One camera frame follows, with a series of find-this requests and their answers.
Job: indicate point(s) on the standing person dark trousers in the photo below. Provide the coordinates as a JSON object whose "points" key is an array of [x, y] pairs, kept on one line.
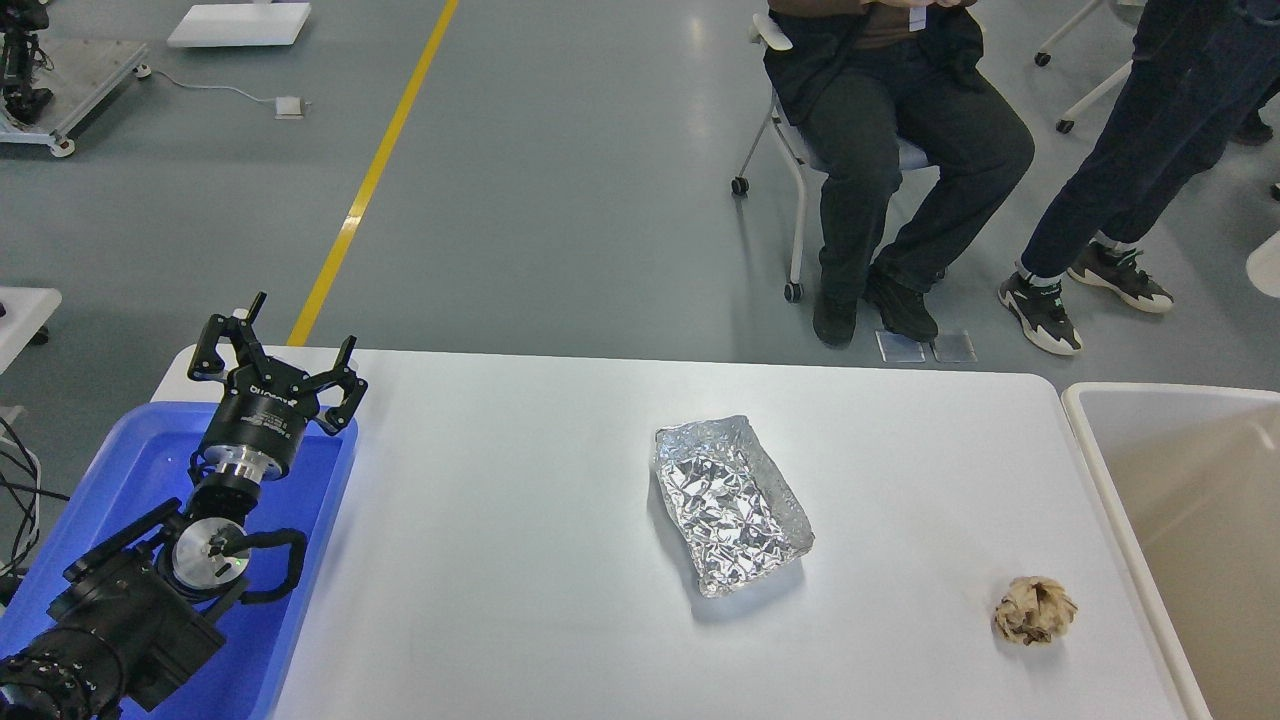
{"points": [[1198, 67]]}

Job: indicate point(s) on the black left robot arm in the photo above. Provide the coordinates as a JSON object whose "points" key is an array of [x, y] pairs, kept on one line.
{"points": [[138, 618]]}

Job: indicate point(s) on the white office chair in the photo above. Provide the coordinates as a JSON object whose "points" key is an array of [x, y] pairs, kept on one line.
{"points": [[798, 155]]}

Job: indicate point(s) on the seated person dark clothes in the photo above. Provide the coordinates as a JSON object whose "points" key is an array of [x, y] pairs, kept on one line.
{"points": [[861, 75]]}

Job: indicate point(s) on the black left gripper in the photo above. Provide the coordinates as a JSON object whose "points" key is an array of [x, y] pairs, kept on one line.
{"points": [[257, 420]]}

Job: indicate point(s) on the aluminium foil tray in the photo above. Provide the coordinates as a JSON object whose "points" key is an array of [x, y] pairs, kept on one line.
{"points": [[728, 499]]}

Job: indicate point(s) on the crumpled brown paper ball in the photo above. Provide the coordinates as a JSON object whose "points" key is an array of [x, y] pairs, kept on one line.
{"points": [[1034, 610]]}

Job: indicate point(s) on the white plastic bin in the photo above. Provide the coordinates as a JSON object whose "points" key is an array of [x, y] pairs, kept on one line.
{"points": [[1189, 476]]}

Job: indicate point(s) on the white side table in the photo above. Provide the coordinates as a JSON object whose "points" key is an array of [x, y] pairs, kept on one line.
{"points": [[27, 309]]}

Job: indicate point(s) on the white power adapter with cable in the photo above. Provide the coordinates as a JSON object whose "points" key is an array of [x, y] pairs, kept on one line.
{"points": [[283, 107]]}

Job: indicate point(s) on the white flat board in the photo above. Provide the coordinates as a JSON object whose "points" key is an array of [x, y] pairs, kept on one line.
{"points": [[241, 24]]}

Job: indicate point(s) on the metal wheeled platform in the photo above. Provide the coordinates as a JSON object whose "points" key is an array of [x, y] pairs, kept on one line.
{"points": [[84, 71]]}

